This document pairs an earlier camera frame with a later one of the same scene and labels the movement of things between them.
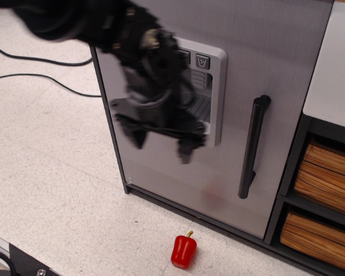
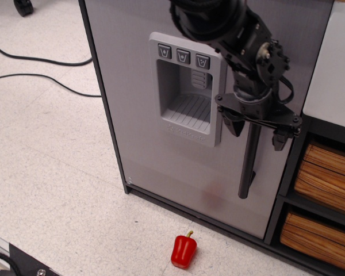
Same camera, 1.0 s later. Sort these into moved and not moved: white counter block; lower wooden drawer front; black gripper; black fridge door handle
Moved: black gripper
Not moved: black fridge door handle; lower wooden drawer front; white counter block
